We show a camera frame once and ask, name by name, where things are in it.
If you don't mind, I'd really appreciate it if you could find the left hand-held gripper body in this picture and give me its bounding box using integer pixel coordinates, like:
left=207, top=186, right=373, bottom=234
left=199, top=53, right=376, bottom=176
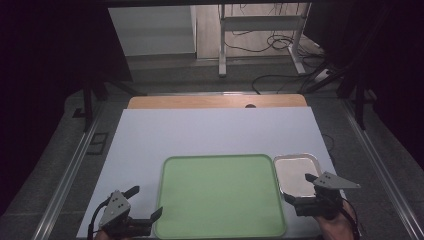
left=98, top=189, right=153, bottom=239

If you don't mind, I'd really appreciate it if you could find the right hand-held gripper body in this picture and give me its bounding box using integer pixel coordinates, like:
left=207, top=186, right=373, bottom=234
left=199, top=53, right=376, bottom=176
left=294, top=171, right=362, bottom=220

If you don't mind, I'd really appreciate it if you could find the aluminium foil container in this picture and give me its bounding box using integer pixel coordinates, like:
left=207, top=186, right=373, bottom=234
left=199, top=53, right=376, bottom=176
left=272, top=152, right=324, bottom=199

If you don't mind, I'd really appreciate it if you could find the person's left hand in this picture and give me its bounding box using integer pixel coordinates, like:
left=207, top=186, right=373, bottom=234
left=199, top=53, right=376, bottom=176
left=94, top=229, right=134, bottom=240

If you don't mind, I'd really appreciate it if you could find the person's right hand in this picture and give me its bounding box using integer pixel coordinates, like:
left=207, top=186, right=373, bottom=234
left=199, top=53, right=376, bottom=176
left=314, top=200, right=358, bottom=240

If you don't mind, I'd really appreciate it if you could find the black floor plate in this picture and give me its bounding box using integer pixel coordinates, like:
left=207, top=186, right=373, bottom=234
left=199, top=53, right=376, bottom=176
left=86, top=132, right=110, bottom=156

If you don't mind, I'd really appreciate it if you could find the green plastic tray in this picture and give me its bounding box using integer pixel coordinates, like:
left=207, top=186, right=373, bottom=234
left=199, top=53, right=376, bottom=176
left=153, top=153, right=288, bottom=240

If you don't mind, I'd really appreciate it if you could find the black metal stand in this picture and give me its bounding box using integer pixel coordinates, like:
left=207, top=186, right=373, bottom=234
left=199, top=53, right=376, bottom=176
left=299, top=59, right=378, bottom=131
left=80, top=79, right=148, bottom=133

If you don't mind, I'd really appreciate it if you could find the white table cover sheet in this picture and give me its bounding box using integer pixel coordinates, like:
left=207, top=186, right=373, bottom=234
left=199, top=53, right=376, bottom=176
left=76, top=106, right=348, bottom=240

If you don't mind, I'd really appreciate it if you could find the white power strip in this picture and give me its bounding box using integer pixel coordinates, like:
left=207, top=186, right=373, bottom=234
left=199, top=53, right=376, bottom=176
left=312, top=67, right=332, bottom=83

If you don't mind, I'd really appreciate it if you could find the wooden table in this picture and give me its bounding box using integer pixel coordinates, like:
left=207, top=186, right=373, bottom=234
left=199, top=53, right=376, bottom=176
left=126, top=93, right=309, bottom=110

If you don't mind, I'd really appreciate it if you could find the white panel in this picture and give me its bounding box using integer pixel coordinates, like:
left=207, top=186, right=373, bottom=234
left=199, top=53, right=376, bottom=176
left=107, top=5, right=198, bottom=57

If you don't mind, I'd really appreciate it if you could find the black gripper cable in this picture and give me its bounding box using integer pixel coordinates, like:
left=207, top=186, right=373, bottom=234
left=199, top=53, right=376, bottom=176
left=339, top=196, right=362, bottom=240
left=86, top=197, right=111, bottom=240

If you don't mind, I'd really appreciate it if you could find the metal floor rail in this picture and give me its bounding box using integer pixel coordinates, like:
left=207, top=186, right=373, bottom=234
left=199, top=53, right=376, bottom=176
left=31, top=99, right=105, bottom=240
left=341, top=99, right=424, bottom=240

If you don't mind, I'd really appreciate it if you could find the black floor cable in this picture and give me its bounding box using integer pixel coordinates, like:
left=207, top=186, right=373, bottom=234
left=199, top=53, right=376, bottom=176
left=222, top=30, right=326, bottom=59
left=251, top=68, right=329, bottom=96

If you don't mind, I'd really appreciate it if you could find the white metal desk frame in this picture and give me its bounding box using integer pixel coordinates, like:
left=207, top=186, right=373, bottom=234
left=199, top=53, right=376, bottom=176
left=217, top=2, right=313, bottom=79

